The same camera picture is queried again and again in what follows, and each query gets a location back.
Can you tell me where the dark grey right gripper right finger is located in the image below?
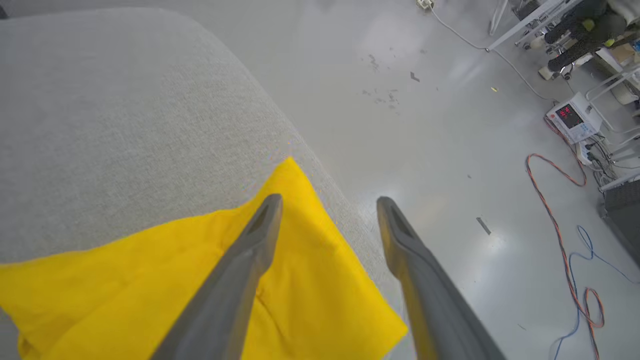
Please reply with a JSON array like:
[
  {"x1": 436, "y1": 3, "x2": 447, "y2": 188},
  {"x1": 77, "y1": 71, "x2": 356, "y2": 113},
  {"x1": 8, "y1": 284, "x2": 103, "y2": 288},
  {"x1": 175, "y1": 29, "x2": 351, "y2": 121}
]
[{"x1": 375, "y1": 196, "x2": 507, "y2": 360}]

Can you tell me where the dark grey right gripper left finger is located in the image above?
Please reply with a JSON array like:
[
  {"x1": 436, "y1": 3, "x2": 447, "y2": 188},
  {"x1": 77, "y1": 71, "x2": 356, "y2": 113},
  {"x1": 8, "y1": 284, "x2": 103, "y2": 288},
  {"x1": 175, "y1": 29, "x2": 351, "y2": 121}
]
[{"x1": 149, "y1": 193, "x2": 284, "y2": 360}]

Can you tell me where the yellow t-shirt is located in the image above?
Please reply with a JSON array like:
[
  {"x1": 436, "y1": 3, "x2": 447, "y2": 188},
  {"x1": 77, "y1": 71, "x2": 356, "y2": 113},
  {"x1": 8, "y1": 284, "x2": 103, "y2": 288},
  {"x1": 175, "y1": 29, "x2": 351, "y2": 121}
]
[{"x1": 0, "y1": 156, "x2": 409, "y2": 360}]

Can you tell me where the grey fabric sofa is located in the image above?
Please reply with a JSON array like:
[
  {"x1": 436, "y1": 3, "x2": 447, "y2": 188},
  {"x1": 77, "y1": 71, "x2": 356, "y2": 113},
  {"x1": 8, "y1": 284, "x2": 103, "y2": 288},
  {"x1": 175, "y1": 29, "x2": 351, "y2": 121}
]
[{"x1": 0, "y1": 7, "x2": 418, "y2": 360}]

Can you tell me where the black equipment case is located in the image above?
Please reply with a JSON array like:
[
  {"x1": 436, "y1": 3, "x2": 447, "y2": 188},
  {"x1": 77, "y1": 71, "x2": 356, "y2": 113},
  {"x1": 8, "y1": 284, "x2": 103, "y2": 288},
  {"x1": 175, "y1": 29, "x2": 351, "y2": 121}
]
[{"x1": 599, "y1": 179, "x2": 640, "y2": 268}]

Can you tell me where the white power supply unit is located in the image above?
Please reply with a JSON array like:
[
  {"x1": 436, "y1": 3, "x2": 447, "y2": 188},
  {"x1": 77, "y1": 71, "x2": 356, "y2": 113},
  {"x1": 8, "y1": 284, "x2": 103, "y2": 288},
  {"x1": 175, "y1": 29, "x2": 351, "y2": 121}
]
[{"x1": 545, "y1": 92, "x2": 604, "y2": 145}]

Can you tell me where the dark clothed person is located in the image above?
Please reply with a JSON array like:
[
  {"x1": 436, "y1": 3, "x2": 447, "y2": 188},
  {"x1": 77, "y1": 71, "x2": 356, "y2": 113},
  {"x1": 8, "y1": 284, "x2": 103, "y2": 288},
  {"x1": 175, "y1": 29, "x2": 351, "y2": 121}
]
[{"x1": 544, "y1": 0, "x2": 628, "y2": 73}]

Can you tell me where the orange cable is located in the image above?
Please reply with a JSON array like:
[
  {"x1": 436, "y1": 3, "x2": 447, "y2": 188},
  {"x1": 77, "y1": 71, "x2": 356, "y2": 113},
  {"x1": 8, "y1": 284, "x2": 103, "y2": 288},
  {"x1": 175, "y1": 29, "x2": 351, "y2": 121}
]
[{"x1": 524, "y1": 117, "x2": 606, "y2": 360}]

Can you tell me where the blue cable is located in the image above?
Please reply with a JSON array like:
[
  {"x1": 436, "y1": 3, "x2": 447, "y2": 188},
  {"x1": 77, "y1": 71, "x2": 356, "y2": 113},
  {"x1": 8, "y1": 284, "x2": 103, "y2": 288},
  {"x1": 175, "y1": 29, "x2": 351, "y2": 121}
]
[{"x1": 548, "y1": 224, "x2": 640, "y2": 360}]

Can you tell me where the white floor cable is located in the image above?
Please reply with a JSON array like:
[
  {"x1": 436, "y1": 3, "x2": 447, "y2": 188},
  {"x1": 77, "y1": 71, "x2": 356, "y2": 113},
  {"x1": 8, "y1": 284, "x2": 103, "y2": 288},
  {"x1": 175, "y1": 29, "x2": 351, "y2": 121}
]
[{"x1": 429, "y1": 7, "x2": 558, "y2": 103}]

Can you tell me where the white metal table frame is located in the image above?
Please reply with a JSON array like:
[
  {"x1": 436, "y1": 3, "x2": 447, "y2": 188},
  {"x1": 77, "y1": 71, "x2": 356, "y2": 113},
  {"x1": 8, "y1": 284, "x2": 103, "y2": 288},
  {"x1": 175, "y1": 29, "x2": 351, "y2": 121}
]
[{"x1": 486, "y1": 0, "x2": 583, "y2": 52}]

